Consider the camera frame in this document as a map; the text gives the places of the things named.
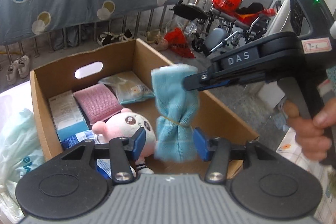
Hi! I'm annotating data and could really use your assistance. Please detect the white sneaker right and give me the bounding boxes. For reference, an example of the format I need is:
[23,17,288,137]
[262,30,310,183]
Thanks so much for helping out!
[16,55,30,79]

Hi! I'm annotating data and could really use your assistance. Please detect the translucent teal-print plastic bag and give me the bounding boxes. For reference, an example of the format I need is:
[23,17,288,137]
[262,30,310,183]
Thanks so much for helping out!
[1,109,45,223]

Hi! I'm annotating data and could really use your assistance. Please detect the red plastic bag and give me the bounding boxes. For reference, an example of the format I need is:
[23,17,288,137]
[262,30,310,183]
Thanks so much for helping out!
[212,0,276,25]

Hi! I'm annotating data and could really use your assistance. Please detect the blue white tissue pack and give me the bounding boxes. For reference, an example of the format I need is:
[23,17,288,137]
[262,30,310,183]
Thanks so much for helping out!
[61,130,112,180]

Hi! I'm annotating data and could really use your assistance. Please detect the white blue tissue box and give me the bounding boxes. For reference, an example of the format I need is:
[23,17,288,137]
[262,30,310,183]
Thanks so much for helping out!
[49,90,89,141]

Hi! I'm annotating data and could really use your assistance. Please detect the pink knit cloth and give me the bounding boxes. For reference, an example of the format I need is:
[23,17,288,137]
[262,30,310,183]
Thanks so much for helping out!
[73,84,123,125]

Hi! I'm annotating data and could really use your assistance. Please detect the clear packaged wipes bag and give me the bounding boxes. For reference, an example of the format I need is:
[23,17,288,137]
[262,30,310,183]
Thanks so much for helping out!
[99,71,154,105]

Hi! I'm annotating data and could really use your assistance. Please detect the teal knit towel bundle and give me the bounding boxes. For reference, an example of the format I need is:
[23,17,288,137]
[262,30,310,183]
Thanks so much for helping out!
[151,64,200,162]

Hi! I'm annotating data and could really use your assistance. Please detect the silver wheelchair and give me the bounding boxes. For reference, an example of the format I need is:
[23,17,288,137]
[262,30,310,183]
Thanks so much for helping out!
[172,0,281,56]

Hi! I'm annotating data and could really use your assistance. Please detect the red bag on floor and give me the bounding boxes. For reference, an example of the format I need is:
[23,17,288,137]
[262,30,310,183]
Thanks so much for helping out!
[164,27,195,59]

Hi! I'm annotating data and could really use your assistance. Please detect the pink plush pig toy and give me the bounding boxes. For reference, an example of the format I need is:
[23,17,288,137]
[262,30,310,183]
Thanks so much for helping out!
[92,108,157,174]

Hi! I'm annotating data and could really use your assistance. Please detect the person's right hand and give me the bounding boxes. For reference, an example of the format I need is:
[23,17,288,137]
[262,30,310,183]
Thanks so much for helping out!
[283,98,336,161]

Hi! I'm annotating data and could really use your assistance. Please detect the brown cardboard box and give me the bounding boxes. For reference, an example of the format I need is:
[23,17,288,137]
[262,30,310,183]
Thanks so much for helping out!
[30,40,257,174]

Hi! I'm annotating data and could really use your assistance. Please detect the black white sneakers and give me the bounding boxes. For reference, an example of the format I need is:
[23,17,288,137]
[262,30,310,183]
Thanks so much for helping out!
[97,30,134,46]

